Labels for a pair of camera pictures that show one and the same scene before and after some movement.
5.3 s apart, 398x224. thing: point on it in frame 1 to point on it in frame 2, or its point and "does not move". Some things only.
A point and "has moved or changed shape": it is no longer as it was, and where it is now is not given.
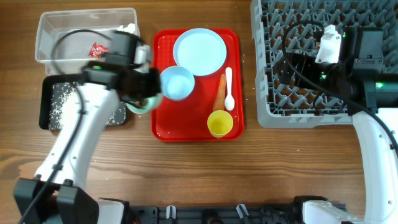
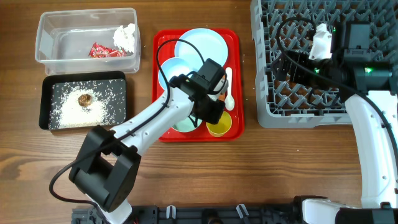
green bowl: x=144 y=106 to x=186 y=125
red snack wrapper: x=98 y=50 does not move
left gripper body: x=143 y=84 to x=211 y=110
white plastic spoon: x=229 y=102 does not move
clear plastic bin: x=64 y=37 does not move
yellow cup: x=219 y=123 does not move
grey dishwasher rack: x=283 y=27 does not move
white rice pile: x=60 y=93 has moved or changed shape
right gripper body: x=325 y=74 does not move
